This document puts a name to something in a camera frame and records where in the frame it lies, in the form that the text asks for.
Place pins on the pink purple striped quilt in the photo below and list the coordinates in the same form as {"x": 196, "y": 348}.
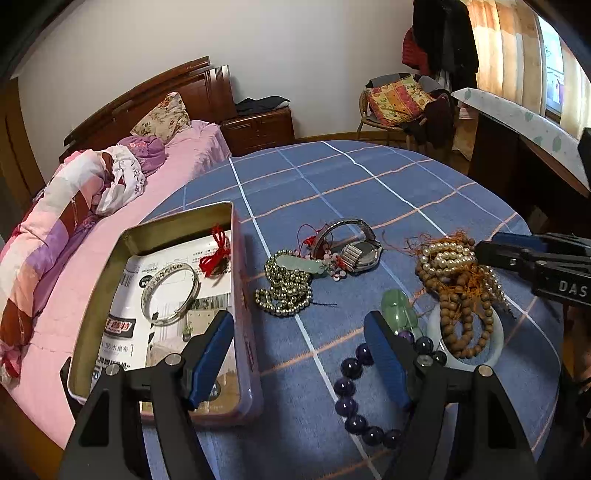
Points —
{"x": 89, "y": 184}

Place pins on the wooden wardrobe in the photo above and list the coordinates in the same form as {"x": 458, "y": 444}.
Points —
{"x": 21, "y": 179}

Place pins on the red tassel charm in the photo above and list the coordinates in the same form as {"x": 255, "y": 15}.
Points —
{"x": 209, "y": 264}

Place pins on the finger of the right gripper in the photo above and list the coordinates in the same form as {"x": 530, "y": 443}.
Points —
{"x": 512, "y": 256}
{"x": 519, "y": 239}

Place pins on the colourful patchwork cushion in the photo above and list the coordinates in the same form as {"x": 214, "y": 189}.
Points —
{"x": 399, "y": 102}

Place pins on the wicker chair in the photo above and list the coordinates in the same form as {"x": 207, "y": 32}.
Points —
{"x": 436, "y": 126}

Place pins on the leaf-patterned desk cover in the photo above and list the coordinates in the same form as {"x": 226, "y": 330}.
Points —
{"x": 544, "y": 133}

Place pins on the white jade bangle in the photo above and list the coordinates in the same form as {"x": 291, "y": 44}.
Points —
{"x": 467, "y": 343}

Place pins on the orange patterned curtain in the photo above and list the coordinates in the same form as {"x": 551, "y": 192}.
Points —
{"x": 520, "y": 54}

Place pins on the green jade pendant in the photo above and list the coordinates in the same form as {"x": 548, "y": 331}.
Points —
{"x": 399, "y": 313}

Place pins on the pink metal tin box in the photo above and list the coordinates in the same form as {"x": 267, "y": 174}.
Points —
{"x": 236, "y": 397}

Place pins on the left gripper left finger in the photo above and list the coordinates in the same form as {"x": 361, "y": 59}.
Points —
{"x": 107, "y": 440}

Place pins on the silver wristwatch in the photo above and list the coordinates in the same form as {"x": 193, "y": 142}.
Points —
{"x": 357, "y": 256}

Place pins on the hanging dark coats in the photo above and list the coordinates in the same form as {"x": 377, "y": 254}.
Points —
{"x": 443, "y": 30}

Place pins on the brown wooden bead mala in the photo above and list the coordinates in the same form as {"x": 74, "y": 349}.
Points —
{"x": 448, "y": 269}

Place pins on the purple garment on bed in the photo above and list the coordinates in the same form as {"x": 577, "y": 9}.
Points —
{"x": 148, "y": 150}

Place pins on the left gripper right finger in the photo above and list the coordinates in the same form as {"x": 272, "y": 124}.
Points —
{"x": 489, "y": 441}

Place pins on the dark wooden headboard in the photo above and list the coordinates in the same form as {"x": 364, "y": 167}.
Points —
{"x": 204, "y": 89}

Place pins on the wooden nightstand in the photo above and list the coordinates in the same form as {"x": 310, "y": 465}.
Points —
{"x": 252, "y": 133}

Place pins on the dark clothes on nightstand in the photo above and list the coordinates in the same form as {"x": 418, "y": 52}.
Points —
{"x": 249, "y": 106}

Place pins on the floral pillow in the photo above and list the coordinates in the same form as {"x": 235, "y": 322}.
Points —
{"x": 165, "y": 120}

